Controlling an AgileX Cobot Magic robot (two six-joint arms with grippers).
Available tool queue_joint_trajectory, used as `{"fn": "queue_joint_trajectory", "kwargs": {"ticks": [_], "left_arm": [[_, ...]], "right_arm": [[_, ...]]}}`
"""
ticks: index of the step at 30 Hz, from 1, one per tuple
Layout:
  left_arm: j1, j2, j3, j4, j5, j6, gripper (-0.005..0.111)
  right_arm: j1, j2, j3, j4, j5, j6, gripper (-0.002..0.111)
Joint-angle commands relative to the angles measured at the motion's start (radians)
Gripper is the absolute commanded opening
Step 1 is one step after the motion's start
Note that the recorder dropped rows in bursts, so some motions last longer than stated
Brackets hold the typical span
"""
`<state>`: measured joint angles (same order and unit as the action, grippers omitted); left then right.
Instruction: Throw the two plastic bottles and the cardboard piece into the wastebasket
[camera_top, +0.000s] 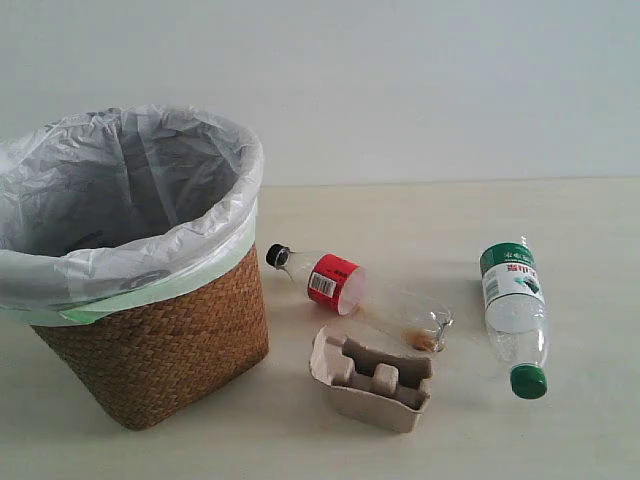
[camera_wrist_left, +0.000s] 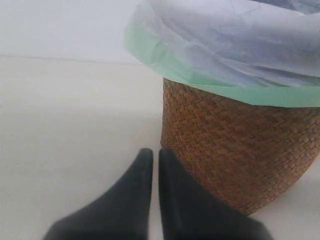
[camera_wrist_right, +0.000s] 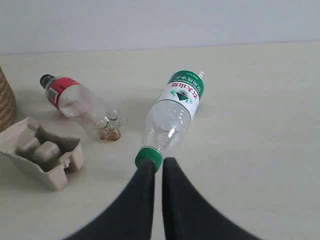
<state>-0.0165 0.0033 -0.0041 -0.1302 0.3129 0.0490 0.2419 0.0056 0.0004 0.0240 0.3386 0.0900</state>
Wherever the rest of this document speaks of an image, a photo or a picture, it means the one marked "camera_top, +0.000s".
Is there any beige paper pulp tray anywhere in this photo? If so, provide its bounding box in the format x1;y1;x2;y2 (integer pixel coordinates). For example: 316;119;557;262
309;326;433;433

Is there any brown woven wicker basket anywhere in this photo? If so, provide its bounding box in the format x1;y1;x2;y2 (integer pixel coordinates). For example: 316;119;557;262
34;249;269;431

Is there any clear bottle with red label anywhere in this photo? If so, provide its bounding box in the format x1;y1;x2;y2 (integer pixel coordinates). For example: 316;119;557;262
265;243;453;353

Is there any clear bottle with green cap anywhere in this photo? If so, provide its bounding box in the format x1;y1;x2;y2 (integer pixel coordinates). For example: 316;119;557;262
479;237;549;400

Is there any white plastic trash bag liner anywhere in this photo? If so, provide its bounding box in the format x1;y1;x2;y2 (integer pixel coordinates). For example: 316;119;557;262
1;105;264;327

